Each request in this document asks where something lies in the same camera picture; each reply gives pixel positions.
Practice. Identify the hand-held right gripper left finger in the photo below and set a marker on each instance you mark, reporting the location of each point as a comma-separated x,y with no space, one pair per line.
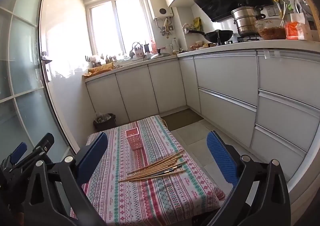
92,156

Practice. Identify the gas stove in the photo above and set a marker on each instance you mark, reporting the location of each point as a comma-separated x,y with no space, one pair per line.
247,39

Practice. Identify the brown floor mat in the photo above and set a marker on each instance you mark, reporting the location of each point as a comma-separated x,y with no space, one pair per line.
181,119

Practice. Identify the steel steamer pot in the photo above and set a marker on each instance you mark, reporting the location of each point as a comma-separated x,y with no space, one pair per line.
246,19

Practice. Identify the white water heater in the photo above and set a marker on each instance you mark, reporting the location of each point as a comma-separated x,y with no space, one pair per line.
158,3

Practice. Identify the frosted glass sliding door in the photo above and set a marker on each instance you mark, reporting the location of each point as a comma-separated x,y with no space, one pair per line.
22,66

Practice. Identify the black trash bin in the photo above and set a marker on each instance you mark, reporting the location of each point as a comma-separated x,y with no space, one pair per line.
106,122

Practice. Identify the patterned striped tablecloth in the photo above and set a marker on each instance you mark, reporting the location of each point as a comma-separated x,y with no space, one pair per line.
140,203

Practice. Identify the pink perforated utensil holder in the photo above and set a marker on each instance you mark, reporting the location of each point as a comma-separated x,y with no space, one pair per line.
135,141

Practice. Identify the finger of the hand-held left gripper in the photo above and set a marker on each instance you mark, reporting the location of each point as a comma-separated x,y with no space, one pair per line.
46,142
18,151

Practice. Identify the white kettle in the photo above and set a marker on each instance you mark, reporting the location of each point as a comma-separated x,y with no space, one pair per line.
175,44

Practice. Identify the pile of wooden chopsticks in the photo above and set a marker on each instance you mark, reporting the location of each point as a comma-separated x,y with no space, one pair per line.
155,168

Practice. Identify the white base cabinet with drawers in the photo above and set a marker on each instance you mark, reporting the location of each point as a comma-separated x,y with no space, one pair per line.
275,96

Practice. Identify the black chopstick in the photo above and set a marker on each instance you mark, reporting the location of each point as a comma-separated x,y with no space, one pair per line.
167,171

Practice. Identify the red bottle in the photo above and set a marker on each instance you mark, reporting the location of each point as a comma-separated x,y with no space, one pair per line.
153,46

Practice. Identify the yellow cloth on counter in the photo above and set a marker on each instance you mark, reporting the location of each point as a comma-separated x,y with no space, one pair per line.
102,68

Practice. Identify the black wok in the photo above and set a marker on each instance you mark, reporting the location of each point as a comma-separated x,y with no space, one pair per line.
218,36

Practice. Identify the steel pot lid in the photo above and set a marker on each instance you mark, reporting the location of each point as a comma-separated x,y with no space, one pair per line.
160,56

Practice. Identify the orange food packet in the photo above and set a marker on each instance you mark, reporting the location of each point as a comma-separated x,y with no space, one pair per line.
296,31

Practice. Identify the white framed window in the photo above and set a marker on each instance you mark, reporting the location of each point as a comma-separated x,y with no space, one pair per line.
117,23

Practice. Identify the glass bowl with food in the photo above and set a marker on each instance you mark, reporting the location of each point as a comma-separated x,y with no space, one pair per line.
270,31

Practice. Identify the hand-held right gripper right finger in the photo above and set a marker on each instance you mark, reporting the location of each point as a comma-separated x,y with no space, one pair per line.
221,158

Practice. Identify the yellow hanging bag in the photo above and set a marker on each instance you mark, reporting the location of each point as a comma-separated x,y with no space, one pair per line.
197,23

